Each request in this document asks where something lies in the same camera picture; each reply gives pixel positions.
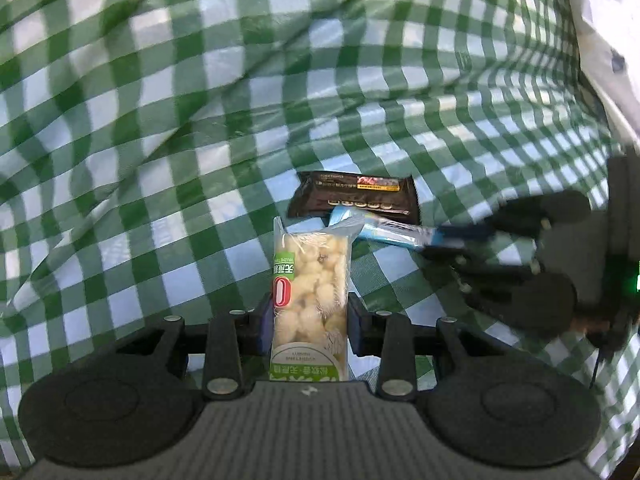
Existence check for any green checkered cloth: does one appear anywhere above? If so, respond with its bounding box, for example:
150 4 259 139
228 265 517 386
0 0 640 480

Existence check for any clear packet of pale snacks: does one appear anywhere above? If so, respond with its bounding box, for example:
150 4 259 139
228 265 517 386
269 216 366 383

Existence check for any light blue snack packet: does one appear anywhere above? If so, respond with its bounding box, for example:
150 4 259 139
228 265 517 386
327 205 451 252

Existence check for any black snack packet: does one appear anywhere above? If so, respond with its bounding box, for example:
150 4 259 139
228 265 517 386
287 170 418 226

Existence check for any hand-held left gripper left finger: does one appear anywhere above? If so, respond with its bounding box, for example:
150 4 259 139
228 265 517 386
117 292 273 402

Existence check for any white cloth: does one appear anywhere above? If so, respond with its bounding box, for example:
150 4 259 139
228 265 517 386
557 0 640 142

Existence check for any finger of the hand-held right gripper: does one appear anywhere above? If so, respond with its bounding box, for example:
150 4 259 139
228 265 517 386
430 196 551 252
425 247 543 308

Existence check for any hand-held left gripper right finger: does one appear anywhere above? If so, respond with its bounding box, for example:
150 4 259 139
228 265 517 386
347 292 501 401

